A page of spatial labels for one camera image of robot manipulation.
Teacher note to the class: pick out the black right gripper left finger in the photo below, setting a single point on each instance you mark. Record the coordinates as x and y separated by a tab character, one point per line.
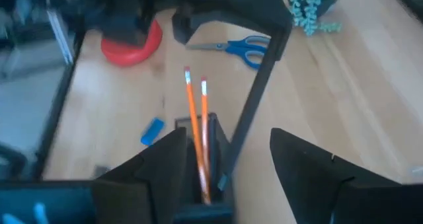
152	177

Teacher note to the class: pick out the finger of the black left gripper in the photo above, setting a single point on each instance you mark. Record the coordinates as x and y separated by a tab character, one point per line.
279	35
185	25

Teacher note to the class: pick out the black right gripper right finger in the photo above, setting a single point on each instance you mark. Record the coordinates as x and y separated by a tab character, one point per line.
330	191

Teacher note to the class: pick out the blue eraser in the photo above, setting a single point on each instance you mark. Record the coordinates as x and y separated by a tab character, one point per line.
152	131

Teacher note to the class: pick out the orange pencil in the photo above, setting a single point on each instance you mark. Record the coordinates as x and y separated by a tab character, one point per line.
205	125
195	134

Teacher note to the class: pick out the black pen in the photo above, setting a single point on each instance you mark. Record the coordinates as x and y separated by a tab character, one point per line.
251	105

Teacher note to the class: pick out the black mesh desk organizer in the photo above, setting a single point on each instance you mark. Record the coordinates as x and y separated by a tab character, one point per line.
216	151

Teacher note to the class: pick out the small potted succulent plant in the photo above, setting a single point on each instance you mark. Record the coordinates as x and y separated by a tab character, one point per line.
309	9

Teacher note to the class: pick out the red desk lamp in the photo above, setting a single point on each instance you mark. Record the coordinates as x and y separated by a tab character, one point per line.
132	53

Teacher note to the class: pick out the black aluminium table frame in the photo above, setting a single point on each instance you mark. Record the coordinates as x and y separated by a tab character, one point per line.
56	118

